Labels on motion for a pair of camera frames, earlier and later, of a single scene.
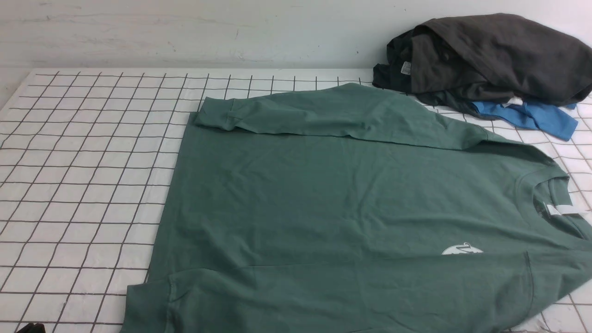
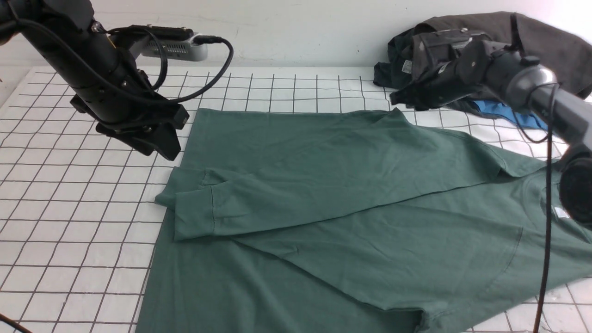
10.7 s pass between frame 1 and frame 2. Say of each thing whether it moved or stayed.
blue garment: stayed
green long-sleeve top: moved
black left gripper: moved
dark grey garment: stayed
